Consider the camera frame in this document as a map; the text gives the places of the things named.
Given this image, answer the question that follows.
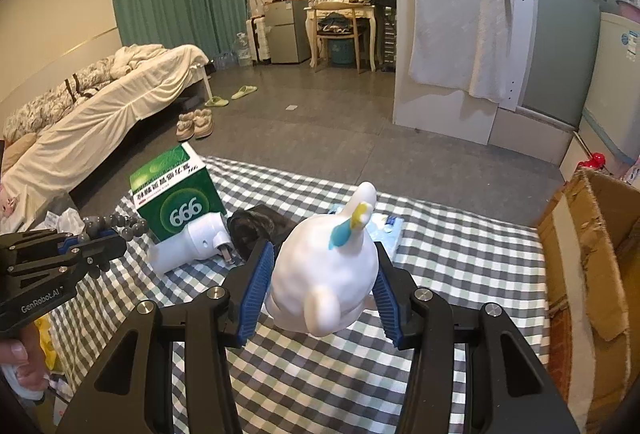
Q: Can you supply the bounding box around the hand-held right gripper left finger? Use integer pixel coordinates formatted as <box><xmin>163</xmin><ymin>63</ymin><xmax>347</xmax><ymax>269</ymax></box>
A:
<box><xmin>55</xmin><ymin>241</ymin><xmax>277</xmax><ymax>434</ymax></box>

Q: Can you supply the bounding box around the wooden chair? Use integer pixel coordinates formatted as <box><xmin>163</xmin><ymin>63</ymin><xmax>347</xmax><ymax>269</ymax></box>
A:
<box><xmin>317</xmin><ymin>8</ymin><xmax>363</xmax><ymax>69</ymax></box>

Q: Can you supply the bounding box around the person's left hand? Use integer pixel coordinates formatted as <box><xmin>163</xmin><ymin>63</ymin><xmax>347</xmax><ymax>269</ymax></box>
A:
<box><xmin>0</xmin><ymin>324</ymin><xmax>51</xmax><ymax>385</ymax></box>

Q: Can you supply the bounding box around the cream dressing table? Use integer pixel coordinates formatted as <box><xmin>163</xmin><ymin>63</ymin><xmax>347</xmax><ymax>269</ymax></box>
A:
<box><xmin>305</xmin><ymin>0</ymin><xmax>378</xmax><ymax>73</ymax></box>

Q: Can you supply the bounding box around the white handheld device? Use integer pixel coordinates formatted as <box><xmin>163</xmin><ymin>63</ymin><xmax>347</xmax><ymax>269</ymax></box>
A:
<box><xmin>146</xmin><ymin>209</ymin><xmax>237</xmax><ymax>275</ymax></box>

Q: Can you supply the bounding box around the dark bead bracelet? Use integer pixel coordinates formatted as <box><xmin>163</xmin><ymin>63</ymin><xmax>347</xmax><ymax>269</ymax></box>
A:
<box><xmin>81</xmin><ymin>214</ymin><xmax>149</xmax><ymax>242</ymax></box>

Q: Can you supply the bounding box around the teal bucket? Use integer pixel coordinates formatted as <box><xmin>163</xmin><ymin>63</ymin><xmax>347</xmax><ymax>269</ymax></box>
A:
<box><xmin>334</xmin><ymin>38</ymin><xmax>358</xmax><ymax>67</ymax></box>

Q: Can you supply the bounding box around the yellow plastic bag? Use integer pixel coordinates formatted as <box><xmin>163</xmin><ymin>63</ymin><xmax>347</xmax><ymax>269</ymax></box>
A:
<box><xmin>35</xmin><ymin>314</ymin><xmax>60</xmax><ymax>371</ymax></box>

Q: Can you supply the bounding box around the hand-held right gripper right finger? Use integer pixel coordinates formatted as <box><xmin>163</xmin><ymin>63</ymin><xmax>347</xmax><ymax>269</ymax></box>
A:
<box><xmin>372</xmin><ymin>244</ymin><xmax>581</xmax><ymax>434</ymax></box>

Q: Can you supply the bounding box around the white washing machine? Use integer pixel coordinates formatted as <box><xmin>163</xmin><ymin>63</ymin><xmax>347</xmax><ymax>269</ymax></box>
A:
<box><xmin>580</xmin><ymin>11</ymin><xmax>640</xmax><ymax>165</ymax></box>

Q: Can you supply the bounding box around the white suitcase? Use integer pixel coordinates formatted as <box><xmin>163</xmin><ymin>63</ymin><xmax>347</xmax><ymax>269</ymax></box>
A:
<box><xmin>247</xmin><ymin>16</ymin><xmax>273</xmax><ymax>63</ymax></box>

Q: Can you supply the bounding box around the green medicine box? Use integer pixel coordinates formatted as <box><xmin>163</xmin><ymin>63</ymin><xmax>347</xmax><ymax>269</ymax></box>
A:
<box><xmin>129</xmin><ymin>143</ymin><xmax>228</xmax><ymax>245</ymax></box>

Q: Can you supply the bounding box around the bed with white sheet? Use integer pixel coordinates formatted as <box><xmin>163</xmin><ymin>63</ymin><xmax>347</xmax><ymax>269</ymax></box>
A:
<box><xmin>0</xmin><ymin>44</ymin><xmax>211</xmax><ymax>225</ymax></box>

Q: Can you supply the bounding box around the beige fluffy shoe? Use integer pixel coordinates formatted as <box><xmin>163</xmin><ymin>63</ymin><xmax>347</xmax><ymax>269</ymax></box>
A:
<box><xmin>192</xmin><ymin>108</ymin><xmax>215</xmax><ymax>137</ymax></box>
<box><xmin>176</xmin><ymin>111</ymin><xmax>196</xmax><ymax>142</ymax></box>

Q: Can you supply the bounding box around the crumpled clear plastic bag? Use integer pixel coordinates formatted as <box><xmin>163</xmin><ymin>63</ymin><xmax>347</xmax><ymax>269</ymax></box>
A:
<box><xmin>45</xmin><ymin>209</ymin><xmax>83</xmax><ymax>235</ymax></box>

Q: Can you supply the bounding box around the cardboard box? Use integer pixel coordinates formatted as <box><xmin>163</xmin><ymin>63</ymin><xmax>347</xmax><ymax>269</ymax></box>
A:
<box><xmin>535</xmin><ymin>169</ymin><xmax>640</xmax><ymax>434</ymax></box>

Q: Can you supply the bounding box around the checkered tablecloth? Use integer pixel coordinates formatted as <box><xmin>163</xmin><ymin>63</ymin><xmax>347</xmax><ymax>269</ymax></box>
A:
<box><xmin>50</xmin><ymin>156</ymin><xmax>553</xmax><ymax>434</ymax></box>

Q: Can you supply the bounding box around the clear water jug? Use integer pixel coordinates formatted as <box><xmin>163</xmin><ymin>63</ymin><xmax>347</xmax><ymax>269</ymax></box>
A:
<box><xmin>235</xmin><ymin>32</ymin><xmax>253</xmax><ymax>67</ymax></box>

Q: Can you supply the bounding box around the white hanging towel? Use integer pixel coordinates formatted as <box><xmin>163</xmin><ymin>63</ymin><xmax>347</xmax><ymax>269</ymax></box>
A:
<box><xmin>407</xmin><ymin>0</ymin><xmax>516</xmax><ymax>103</ymax></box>

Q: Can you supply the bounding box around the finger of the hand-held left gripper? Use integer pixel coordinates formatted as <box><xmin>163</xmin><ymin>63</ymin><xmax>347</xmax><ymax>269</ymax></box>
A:
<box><xmin>60</xmin><ymin>234</ymin><xmax>128</xmax><ymax>277</ymax></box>
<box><xmin>50</xmin><ymin>230</ymin><xmax>93</xmax><ymax>257</ymax></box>

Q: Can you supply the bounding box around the silver mini fridge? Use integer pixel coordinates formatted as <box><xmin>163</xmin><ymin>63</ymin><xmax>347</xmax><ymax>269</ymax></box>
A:
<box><xmin>264</xmin><ymin>0</ymin><xmax>312</xmax><ymax>64</ymax></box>

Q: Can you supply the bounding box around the beige pillow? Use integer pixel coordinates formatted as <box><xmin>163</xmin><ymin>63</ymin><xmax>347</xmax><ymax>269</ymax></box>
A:
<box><xmin>0</xmin><ymin>134</ymin><xmax>38</xmax><ymax>175</ymax></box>

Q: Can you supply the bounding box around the floral quilt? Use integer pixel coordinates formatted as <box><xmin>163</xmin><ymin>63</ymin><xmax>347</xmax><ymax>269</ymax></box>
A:
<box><xmin>2</xmin><ymin>44</ymin><xmax>166</xmax><ymax>145</ymax></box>

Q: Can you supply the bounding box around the black drawer tower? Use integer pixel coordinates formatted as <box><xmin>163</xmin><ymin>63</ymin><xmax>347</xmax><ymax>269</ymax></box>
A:
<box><xmin>372</xmin><ymin>0</ymin><xmax>398</xmax><ymax>72</ymax></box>

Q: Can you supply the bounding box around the blue white tissue packet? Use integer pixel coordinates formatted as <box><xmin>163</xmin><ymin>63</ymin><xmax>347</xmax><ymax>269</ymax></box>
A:
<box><xmin>327</xmin><ymin>201</ymin><xmax>406</xmax><ymax>259</ymax></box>

